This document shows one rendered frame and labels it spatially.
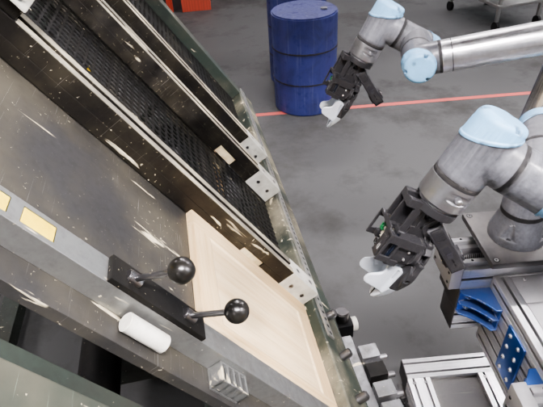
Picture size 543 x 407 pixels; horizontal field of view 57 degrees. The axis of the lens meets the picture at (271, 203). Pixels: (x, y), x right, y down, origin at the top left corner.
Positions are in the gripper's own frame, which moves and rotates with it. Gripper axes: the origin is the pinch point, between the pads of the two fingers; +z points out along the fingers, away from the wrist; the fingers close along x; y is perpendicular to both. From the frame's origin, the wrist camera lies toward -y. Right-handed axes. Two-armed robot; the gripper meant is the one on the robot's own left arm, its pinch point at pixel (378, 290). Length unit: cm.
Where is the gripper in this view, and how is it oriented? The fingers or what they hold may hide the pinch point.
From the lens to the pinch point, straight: 89.4
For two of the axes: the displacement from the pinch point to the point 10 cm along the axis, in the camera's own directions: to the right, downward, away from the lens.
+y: -9.1, -3.1, -2.8
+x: 0.4, 6.0, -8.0
